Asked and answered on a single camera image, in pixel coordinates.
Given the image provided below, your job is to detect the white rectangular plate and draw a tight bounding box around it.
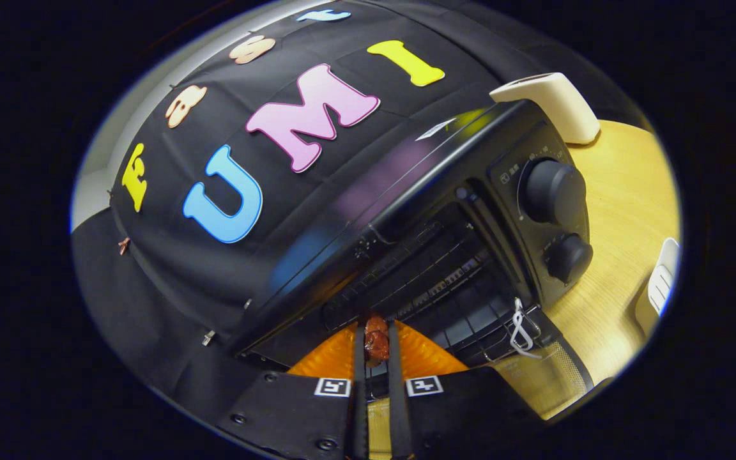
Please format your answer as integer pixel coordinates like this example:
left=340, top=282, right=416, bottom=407
left=635, top=238, right=680, bottom=336

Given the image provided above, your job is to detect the red meat slice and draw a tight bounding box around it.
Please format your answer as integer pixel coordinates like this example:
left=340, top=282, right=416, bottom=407
left=364, top=315, right=391, bottom=368

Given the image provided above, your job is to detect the white pop-up toaster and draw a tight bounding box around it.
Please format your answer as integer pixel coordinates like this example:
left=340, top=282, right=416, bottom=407
left=489, top=72, right=601, bottom=145

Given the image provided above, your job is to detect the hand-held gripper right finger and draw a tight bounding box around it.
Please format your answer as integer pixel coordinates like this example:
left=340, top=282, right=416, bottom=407
left=387, top=319, right=535, bottom=460

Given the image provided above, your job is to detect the black backdrop cloth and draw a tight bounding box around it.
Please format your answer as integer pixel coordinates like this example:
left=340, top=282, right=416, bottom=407
left=73, top=0, right=599, bottom=410

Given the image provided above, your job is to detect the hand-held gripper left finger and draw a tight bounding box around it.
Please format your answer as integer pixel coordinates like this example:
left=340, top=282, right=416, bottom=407
left=218, top=323, right=369, bottom=460

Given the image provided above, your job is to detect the black toaster oven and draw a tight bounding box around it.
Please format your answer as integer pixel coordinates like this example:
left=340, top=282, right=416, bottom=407
left=234, top=99, right=595, bottom=422

